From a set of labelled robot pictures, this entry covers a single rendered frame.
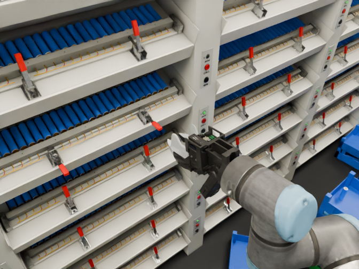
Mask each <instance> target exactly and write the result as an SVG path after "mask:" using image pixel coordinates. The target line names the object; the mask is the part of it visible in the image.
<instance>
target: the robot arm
mask: <svg viewBox="0 0 359 269"><path fill-rule="evenodd" d="M213 130H214V131H216V132H218V133H219V134H220V136H218V137H217V136H215V135H213ZM178 135H179V137H180V138H181V140H182V141H183V142H184V143H185V146H184V145H182V144H181V142H180V140H179V138H178V136H177V135H176V134H174V133H173V134H172V136H171V140H170V139H167V141H168V147H169V149H170V151H171V153H172V154H173V156H174V158H175V160H176V161H177V163H178V164H179V165H180V166H181V167H183V168H185V169H187V170H189V171H190V172H192V171H194V172H196V173H197V174H198V175H206V174H209V177H208V178H207V180H206V181H205V183H204V184H203V185H202V188H201V189H200V193H201V194H202V195H203V197H204V198H205V199H206V198H208V197H212V196H214V195H215V194H216V193H217V192H218V191H219V190H220V188H221V190H222V192H224V193H225V194H226V195H228V196H229V197H231V198H232V199H233V200H235V201H236V202H237V203H238V204H239V205H240V206H242V207H243V208H244V209H246V210H247V211H248V212H250V213H251V214H252V218H251V226H250V231H249V238H248V245H247V247H246V254H247V257H246V261H247V265H248V267H249V269H300V268H305V267H311V266H317V265H320V267H321V269H359V220H358V219H356V218H355V217H353V216H351V215H349V214H346V213H341V214H329V215H327V216H323V217H317V218H316V215H317V201H316V199H315V198H314V197H313V196H312V195H311V194H310V193H308V192H307V191H305V189H304V188H302V187H301V186H299V185H297V184H294V183H292V182H291V181H289V180H287V179H285V178H284V177H282V176H280V175H279V174H277V173H275V172H273V171H272V170H270V169H268V168H267V167H265V166H264V165H263V164H261V163H259V162H258V161H256V160H254V159H253V158H251V157H249V156H247V155H241V156H239V149H238V148H236V147H235V146H233V145H231V144H229V143H228V142H226V141H225V134H224V133H222V132H220V131H219V130H216V129H215V128H213V127H211V126H210V125H209V126H208V132H206V133H204V134H202V133H200V134H198V132H197V129H196V127H195V126H194V125H193V124H191V125H190V129H189V134H184V133H179V134H178Z"/></svg>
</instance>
